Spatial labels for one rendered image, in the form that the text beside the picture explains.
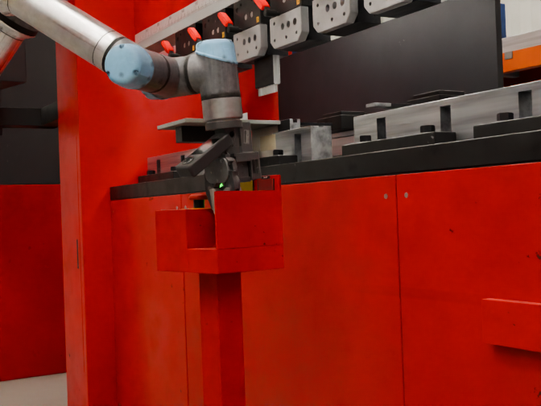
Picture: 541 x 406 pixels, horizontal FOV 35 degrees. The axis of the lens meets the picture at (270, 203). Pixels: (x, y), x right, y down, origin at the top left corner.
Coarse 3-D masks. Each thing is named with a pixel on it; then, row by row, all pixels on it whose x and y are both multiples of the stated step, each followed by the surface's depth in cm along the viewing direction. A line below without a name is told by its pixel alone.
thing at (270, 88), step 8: (272, 56) 222; (256, 64) 229; (264, 64) 225; (272, 64) 222; (256, 72) 229; (264, 72) 226; (272, 72) 222; (256, 80) 230; (264, 80) 226; (272, 80) 222; (256, 88) 230; (264, 88) 228; (272, 88) 224
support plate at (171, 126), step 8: (184, 120) 205; (192, 120) 205; (200, 120) 207; (248, 120) 213; (256, 120) 214; (264, 120) 215; (272, 120) 216; (160, 128) 218; (168, 128) 218; (256, 128) 226
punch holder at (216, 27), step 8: (224, 8) 238; (232, 8) 239; (208, 16) 247; (216, 16) 242; (232, 16) 239; (208, 24) 247; (216, 24) 243; (208, 32) 247; (216, 32) 243; (224, 32) 238; (232, 40) 239; (240, 64) 240; (248, 64) 241
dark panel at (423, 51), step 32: (448, 0) 238; (480, 0) 227; (384, 32) 263; (416, 32) 250; (448, 32) 238; (480, 32) 228; (288, 64) 314; (320, 64) 295; (352, 64) 279; (384, 64) 264; (416, 64) 251; (448, 64) 239; (480, 64) 228; (288, 96) 314; (320, 96) 295; (352, 96) 279; (384, 96) 264
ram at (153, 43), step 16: (144, 0) 290; (160, 0) 278; (176, 0) 266; (192, 0) 256; (224, 0) 238; (144, 16) 290; (160, 16) 278; (192, 16) 256; (160, 32) 278; (160, 48) 293
